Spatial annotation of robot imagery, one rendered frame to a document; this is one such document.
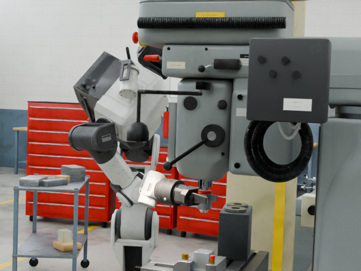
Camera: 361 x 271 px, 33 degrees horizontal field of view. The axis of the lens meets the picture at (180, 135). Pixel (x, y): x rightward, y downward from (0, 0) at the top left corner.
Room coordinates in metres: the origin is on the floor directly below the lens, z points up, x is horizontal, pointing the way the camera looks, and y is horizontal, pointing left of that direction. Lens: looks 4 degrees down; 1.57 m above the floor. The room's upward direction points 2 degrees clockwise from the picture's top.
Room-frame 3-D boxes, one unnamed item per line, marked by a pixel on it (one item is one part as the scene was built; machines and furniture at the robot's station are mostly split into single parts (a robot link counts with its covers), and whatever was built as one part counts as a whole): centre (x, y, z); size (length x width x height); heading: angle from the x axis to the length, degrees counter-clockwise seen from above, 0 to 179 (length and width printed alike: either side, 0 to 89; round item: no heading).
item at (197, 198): (1.96, -0.07, 1.24); 0.06 x 0.02 x 0.03; 51
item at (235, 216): (2.52, -0.24, 1.03); 0.22 x 0.12 x 0.20; 170
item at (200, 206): (1.98, -0.09, 1.23); 0.05 x 0.05 x 0.05
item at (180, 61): (1.97, -0.13, 1.68); 0.34 x 0.24 x 0.10; 72
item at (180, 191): (2.04, -0.02, 1.24); 0.13 x 0.12 x 0.10; 141
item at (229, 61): (1.83, -0.11, 1.66); 0.12 x 0.04 x 0.04; 72
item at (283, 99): (1.57, -0.27, 1.62); 0.20 x 0.09 x 0.21; 72
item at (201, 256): (2.00, -0.09, 1.03); 0.06 x 0.05 x 0.06; 160
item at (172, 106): (2.01, 0.02, 1.45); 0.04 x 0.04 x 0.21; 72
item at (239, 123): (1.92, -0.27, 1.47); 0.24 x 0.19 x 0.26; 162
